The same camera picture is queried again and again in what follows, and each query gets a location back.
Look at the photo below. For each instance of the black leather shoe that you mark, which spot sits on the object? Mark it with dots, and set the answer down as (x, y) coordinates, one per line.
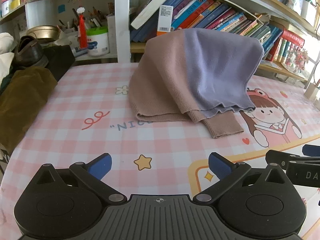
(27, 51)

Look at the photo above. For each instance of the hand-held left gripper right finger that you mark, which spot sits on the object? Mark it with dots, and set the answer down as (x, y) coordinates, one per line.
(220, 166)

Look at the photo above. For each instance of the white cloth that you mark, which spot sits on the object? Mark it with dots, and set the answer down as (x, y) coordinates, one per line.
(5, 55)

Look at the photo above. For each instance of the thick white-paged book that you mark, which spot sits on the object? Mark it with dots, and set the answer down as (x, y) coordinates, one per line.
(150, 7)

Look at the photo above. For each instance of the pink checked cartoon tablecloth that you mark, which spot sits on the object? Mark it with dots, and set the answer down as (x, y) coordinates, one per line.
(75, 105)

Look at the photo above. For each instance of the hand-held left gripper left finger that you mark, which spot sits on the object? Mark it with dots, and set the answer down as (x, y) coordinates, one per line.
(101, 166)

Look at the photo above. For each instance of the red tassel ornament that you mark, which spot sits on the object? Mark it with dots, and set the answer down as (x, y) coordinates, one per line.
(82, 30)

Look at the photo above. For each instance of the white pen holder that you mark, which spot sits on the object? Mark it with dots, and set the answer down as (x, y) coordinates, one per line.
(311, 92)

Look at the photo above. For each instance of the white cylinder container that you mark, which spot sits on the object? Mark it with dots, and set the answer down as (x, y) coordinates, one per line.
(40, 12)

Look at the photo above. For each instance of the colourful bead ornament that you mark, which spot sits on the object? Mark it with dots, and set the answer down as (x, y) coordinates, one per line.
(297, 60)

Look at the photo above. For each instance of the black bag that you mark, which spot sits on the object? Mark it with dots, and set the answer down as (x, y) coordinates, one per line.
(60, 60)

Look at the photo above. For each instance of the row of colourful books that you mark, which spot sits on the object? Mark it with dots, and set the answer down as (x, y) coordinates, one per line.
(212, 12)

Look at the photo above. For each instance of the bunch of pens and pencils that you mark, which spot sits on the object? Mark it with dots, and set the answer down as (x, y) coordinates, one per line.
(95, 17)

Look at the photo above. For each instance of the orange and white carton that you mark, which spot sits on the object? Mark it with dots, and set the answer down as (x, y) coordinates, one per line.
(165, 17)

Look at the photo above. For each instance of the white and wood bookshelf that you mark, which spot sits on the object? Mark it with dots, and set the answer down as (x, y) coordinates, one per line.
(122, 30)

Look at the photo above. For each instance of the red thick book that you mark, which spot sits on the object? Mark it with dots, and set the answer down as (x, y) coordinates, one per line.
(295, 38)

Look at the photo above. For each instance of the white tub with green lid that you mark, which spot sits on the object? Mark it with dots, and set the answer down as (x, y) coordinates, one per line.
(97, 45)

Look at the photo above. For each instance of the gold metal bowl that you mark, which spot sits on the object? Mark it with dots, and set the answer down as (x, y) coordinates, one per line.
(42, 31)

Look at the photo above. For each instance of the purple and brown knit sweater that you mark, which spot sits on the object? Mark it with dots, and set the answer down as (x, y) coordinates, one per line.
(175, 80)

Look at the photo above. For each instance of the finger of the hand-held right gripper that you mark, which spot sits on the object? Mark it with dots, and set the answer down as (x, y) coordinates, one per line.
(311, 150)
(305, 172)

